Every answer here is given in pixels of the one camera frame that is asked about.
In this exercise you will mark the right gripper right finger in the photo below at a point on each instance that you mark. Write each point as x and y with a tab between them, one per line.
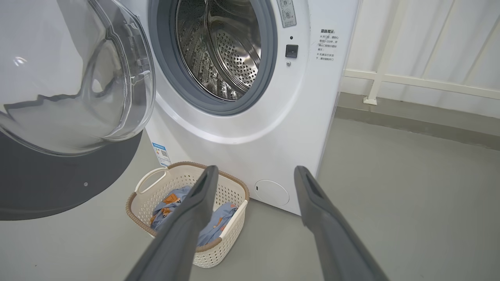
332	242

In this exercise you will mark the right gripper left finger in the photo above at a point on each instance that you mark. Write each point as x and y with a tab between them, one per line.
183	242

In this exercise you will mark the blue bear-print garment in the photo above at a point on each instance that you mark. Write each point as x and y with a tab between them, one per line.
222	218
166	208

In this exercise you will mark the washing machine door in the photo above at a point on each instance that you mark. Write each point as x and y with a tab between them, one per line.
58	183

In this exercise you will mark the white front-load washing machine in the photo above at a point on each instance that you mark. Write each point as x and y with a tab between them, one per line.
254	128

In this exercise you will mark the stainless steel washing machine drum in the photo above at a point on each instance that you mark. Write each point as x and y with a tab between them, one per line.
234	58

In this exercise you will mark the blurry dark rectangular block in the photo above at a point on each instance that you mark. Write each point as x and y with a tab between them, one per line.
291	51

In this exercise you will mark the white perforated laundry basket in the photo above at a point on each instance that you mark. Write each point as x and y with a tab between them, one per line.
218	253

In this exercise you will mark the round white filter cover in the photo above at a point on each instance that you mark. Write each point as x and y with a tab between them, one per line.
272	193

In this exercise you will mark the blue energy label sticker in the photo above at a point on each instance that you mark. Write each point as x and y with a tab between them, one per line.
161	154

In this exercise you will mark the white metal railing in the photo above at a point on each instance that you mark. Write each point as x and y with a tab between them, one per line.
429	83

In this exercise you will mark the black text instruction label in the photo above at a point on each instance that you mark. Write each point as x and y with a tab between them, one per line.
327	47

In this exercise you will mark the grey warning sticker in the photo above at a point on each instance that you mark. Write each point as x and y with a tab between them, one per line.
286	13

